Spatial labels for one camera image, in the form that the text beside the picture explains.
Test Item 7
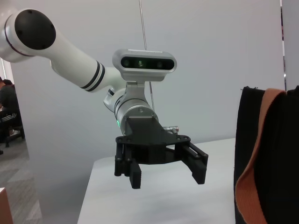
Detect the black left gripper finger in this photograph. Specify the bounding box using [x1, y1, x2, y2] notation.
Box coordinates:
[174, 141, 209, 185]
[114, 141, 143, 190]

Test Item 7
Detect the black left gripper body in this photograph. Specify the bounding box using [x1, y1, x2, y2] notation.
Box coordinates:
[115, 115, 191, 165]

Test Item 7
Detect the black bag with orange straps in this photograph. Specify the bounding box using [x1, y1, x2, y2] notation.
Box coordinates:
[234, 85, 299, 224]

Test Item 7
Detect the seated person in dark clothes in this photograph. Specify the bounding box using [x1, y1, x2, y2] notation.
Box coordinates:
[0, 76, 23, 155]

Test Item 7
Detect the left gripper cable connector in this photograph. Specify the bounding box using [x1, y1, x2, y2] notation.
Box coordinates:
[163, 125, 180, 135]

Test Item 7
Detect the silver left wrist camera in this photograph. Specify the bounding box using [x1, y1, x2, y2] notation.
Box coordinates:
[112, 49, 178, 101]

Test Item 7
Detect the thin grey hanging cable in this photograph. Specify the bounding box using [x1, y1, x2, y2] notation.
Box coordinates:
[138, 0, 155, 111]

